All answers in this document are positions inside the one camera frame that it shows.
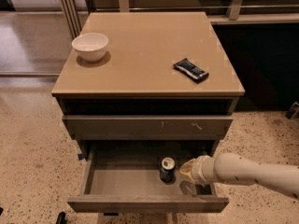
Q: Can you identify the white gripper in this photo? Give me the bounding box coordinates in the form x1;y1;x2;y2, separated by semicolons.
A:
179;156;217;185

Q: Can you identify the blue pepsi can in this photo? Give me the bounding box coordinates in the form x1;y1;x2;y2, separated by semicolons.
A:
160;157;176;183

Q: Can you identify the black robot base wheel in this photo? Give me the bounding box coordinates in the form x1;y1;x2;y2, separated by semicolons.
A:
285;101;299;119

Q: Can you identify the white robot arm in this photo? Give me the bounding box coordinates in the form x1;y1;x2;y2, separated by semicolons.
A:
179;153;299;200

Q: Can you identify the open grey middle drawer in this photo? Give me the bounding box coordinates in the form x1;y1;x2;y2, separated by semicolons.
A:
67;146;229;214

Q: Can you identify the tan drawer cabinet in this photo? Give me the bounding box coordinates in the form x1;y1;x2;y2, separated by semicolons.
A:
50;11;246;224

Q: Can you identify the closed grey top drawer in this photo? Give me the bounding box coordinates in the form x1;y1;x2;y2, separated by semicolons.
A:
63;115;233;140

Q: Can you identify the dark blue snack bar wrapper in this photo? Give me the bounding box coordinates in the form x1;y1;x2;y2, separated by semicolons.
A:
173;58;209;83

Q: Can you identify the black object bottom left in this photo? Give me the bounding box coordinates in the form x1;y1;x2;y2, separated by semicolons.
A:
55;212;66;224

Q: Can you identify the white ceramic bowl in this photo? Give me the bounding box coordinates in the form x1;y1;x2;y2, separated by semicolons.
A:
72;33;108;63

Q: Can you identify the wooden bench with metal legs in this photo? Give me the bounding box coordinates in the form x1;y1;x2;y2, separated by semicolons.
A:
86;0;299;24

